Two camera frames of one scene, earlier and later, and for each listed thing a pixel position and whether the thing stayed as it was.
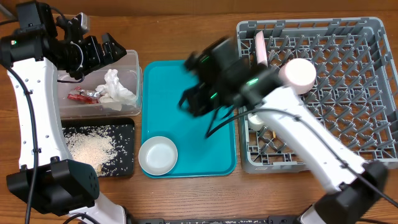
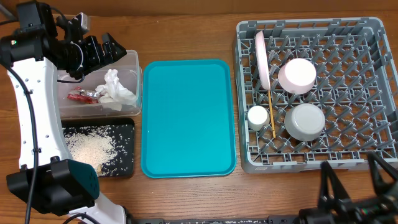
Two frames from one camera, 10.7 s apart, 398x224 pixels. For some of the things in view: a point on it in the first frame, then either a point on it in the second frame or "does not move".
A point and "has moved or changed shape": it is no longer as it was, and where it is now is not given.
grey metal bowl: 157,155 has moved or changed shape
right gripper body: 201,94 → 347,205
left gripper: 92,45 does not move
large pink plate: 260,53 does not move
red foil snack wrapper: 89,97 does not move
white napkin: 112,93 does not move
